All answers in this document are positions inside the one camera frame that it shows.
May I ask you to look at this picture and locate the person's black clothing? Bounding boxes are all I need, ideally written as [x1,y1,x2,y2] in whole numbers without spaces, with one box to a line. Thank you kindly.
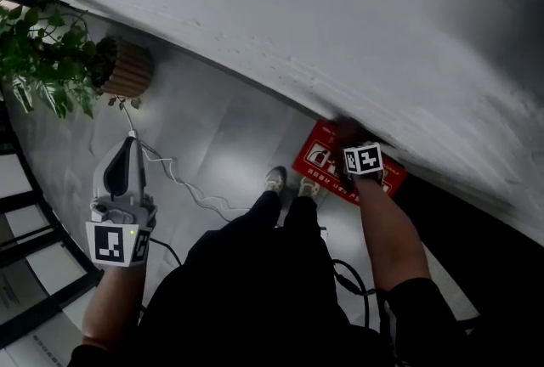
[66,189,484,367]

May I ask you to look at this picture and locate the person's right forearm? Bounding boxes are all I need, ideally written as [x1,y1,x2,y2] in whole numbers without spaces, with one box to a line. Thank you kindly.
[353,176,433,294]

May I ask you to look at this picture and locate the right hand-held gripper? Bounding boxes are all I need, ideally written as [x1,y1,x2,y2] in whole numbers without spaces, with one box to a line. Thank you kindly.
[341,141,385,188]

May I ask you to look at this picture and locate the black cable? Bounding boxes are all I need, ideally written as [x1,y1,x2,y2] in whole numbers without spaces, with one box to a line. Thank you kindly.
[330,257,394,335]
[148,236,184,269]

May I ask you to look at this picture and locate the person's left forearm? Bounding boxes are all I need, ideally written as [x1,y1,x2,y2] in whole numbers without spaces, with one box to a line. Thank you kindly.
[80,263,148,354]

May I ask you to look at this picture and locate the green leafy plant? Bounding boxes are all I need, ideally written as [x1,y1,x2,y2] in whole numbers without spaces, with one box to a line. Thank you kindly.
[0,0,143,121]

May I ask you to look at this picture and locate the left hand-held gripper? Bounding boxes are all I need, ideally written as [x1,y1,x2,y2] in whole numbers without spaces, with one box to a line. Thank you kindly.
[85,135,159,269]

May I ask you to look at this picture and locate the thin white cable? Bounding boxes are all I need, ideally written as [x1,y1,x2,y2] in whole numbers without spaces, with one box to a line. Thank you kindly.
[122,100,252,215]

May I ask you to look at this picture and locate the person's right shoe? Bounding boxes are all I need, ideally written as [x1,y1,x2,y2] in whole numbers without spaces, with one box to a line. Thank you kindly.
[297,175,322,201]

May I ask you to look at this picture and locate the brown ribbed plant pot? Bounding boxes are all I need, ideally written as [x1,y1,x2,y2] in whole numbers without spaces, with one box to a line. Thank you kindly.
[94,35,156,99]

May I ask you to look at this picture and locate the red floor sign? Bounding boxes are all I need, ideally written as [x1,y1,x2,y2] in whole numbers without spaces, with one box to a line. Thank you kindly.
[292,119,408,206]

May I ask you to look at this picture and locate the person's left shoe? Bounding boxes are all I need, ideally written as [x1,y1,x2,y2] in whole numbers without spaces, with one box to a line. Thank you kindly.
[263,165,289,195]

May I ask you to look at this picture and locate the person's shoe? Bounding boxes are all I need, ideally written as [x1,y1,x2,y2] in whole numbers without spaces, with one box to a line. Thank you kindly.
[263,165,289,195]
[297,175,322,201]

